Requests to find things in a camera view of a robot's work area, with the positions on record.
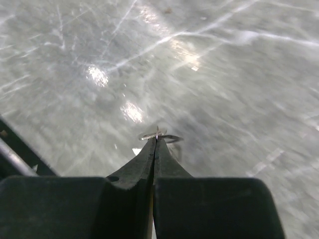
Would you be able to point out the black head key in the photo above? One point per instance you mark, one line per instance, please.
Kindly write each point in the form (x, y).
(172, 141)

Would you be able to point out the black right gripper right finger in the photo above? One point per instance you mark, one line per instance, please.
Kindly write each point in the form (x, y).
(186, 207)

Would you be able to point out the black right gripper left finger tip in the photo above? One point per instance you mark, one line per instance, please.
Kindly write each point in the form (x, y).
(118, 206)

